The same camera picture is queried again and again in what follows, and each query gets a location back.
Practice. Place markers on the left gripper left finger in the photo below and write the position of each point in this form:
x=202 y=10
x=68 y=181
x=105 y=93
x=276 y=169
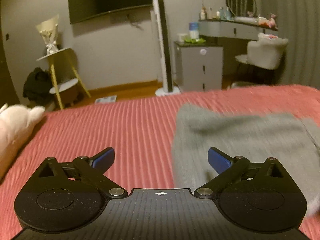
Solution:
x=92 y=171

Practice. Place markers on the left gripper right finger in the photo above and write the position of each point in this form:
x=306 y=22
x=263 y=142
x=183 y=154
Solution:
x=229 y=170

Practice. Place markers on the grey sweatpants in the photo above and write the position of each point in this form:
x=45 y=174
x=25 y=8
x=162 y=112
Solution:
x=294 y=142

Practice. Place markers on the pink ribbed bedspread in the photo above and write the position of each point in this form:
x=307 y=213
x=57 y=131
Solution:
x=141 y=132

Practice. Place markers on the white floor scale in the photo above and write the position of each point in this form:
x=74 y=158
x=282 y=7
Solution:
x=108 y=99

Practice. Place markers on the white plush pillow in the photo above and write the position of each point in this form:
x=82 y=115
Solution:
x=17 y=124

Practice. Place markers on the black bag on floor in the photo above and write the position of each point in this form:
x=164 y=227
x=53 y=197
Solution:
x=37 y=86

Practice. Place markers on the grey drawer cabinet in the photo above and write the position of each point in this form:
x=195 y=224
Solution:
x=198 y=67

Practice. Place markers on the yellow-legged side table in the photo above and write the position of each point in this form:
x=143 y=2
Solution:
x=66 y=82

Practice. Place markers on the grey upholstered chair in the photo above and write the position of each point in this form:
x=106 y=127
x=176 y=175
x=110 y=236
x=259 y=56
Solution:
x=265 y=53

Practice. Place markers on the green item on cabinet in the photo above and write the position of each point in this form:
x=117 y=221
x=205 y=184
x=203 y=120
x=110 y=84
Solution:
x=194 y=40

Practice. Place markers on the grey vanity desk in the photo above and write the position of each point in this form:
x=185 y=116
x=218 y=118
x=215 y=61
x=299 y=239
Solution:
x=231 y=29

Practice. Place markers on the white cup on cabinet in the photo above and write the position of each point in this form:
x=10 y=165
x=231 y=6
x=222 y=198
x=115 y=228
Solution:
x=181 y=37

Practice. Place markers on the wrapped flower bouquet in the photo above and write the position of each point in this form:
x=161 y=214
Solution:
x=49 y=32

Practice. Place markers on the blue white container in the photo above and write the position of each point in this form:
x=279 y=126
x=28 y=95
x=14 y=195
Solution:
x=194 y=30

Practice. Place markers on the round vanity mirror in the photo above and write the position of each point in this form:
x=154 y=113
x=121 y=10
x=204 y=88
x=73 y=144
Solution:
x=242 y=8

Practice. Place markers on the white tower fan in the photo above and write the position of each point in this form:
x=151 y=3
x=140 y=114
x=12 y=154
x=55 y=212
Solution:
x=168 y=87

